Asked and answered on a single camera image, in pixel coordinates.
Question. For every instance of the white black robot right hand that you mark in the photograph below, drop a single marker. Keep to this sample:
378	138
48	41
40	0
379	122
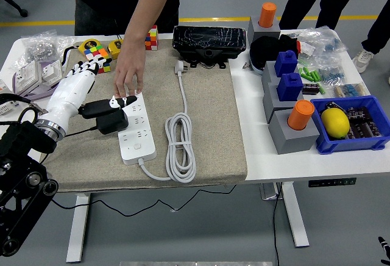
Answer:
384	244

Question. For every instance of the person's left hand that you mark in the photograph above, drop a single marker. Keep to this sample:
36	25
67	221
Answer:
129	64

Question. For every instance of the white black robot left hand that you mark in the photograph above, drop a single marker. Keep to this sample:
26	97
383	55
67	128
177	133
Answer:
67	95

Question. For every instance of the black plug adapter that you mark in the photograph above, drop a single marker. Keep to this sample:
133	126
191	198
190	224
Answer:
112	124

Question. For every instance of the white power strip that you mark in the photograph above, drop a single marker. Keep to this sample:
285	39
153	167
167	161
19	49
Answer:
140	138

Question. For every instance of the person's left forearm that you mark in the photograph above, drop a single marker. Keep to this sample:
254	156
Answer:
150	3

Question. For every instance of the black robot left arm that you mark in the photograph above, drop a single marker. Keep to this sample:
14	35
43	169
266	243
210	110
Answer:
18	144

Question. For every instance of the square yellow tape measure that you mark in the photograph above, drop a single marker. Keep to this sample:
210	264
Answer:
114	49

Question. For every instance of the purple tray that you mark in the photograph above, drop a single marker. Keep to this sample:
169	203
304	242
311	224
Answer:
39	92

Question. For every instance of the white socket box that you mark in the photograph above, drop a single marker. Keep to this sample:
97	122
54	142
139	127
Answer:
51	71
27	77

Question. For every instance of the colourful puzzle cube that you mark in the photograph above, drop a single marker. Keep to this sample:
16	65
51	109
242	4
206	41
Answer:
153	40
96	51

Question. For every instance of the round yellow black tape measure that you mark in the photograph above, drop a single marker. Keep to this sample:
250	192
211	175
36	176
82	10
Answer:
88	44

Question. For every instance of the empty clear plastic bag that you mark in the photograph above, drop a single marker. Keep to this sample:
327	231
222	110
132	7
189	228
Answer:
65	41

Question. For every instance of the clear bag metal nuts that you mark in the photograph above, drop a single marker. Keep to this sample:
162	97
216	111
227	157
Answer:
38	48

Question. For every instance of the white circuit breaker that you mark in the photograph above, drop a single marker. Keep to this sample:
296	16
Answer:
6	107

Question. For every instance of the person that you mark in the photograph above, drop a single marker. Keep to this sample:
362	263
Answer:
106	0
377	31
304	0

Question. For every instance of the black desk control panel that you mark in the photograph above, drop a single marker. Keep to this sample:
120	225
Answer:
332	182

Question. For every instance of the black plastic-wrapped device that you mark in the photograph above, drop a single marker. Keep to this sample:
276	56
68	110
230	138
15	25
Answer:
210	41

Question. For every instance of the white table leg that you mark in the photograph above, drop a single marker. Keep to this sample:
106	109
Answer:
294	214
78	229

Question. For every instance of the grey-brown mat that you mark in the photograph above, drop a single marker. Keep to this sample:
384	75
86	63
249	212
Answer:
213	125

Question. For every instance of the blue plastic bin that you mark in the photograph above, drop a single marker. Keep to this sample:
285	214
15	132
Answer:
350	145

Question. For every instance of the dark brown capacitor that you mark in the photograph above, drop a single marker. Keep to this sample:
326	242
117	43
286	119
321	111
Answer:
359	131
359	114
310	89
375	129

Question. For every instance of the pale blue dish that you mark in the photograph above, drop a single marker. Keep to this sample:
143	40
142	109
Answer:
255	68

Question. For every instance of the grey under-desk control box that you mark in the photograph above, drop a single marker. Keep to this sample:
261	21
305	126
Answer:
269	191

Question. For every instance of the yellow lemon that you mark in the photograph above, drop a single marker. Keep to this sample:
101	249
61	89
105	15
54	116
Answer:
335	124

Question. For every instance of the grey socket block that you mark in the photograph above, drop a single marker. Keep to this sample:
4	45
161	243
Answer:
271	101
268	72
292	141
256	31

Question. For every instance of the orange cylinder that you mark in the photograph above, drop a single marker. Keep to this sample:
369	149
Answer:
267	14
300	115

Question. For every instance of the black metal clip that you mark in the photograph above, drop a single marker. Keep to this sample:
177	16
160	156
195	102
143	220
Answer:
332	105

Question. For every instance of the blue square peg block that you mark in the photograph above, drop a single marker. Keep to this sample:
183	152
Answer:
289	88
285	63

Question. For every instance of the clear bag beige blue resistors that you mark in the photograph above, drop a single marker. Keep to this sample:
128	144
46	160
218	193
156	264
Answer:
350	90

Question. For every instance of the green cylinder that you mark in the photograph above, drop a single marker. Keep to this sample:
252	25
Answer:
318	76
300	73
307	76
321	89
313	76

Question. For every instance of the white label packet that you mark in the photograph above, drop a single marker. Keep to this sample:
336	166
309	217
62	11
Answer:
307	48

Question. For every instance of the small clear bag blue resistors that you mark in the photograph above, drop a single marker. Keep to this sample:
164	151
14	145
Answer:
330	72

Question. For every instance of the large clear bag blue resistors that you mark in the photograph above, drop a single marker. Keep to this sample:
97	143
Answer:
323	38

